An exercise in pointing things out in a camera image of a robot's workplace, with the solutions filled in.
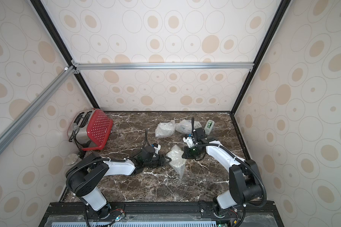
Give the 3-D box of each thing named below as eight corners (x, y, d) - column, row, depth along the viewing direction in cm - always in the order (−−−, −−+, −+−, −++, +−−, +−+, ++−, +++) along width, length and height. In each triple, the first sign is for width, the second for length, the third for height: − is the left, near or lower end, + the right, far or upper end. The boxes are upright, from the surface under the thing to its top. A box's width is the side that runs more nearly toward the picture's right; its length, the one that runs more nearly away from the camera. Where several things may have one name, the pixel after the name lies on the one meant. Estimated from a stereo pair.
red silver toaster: (76, 150, 99) (59, 135, 85) (88, 125, 113) (76, 108, 99) (104, 150, 99) (92, 135, 85) (112, 125, 113) (104, 109, 99)
